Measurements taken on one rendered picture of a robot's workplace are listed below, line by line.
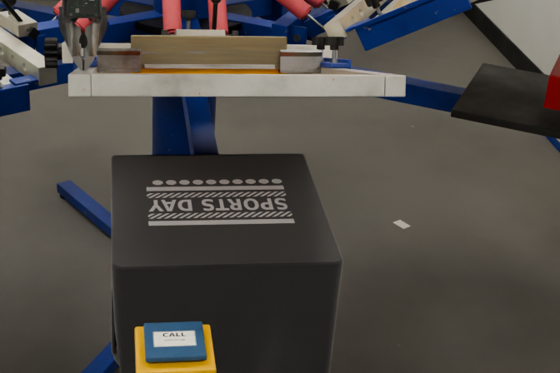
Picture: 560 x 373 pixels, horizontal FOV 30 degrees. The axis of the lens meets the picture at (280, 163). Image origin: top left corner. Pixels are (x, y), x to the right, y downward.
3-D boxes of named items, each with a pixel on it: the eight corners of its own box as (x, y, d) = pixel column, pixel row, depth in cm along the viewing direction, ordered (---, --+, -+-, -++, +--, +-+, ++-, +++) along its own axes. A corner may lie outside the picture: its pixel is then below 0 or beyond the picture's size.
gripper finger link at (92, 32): (82, 71, 192) (82, 21, 191) (83, 70, 198) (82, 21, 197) (100, 71, 193) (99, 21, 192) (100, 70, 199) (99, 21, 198)
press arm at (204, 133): (237, 271, 215) (238, 246, 212) (207, 271, 214) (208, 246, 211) (194, 57, 325) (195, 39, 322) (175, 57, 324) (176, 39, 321)
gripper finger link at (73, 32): (65, 71, 192) (64, 20, 191) (67, 70, 198) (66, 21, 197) (82, 71, 192) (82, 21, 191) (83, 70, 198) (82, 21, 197)
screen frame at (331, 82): (405, 96, 184) (406, 75, 184) (67, 96, 175) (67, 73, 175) (320, 80, 262) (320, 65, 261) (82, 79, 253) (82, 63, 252)
